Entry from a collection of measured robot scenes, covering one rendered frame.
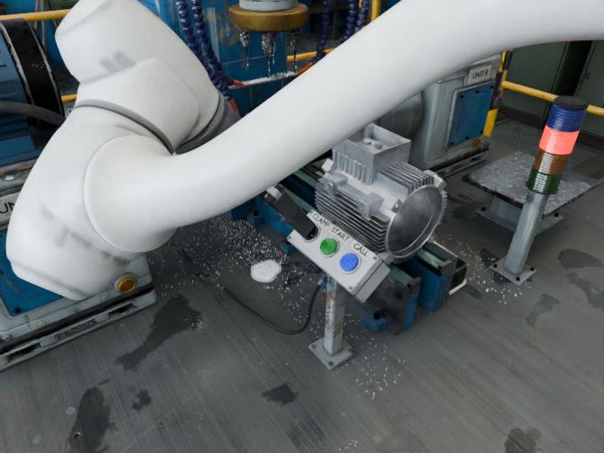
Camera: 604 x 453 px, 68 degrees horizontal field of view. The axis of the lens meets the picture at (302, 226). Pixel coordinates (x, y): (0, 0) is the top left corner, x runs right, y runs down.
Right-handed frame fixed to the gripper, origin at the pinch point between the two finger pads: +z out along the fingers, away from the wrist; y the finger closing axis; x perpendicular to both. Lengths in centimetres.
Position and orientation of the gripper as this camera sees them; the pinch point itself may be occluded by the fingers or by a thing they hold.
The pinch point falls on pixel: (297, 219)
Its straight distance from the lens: 72.7
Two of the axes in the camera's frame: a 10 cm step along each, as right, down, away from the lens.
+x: -6.5, 7.6, -0.5
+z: 4.8, 4.6, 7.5
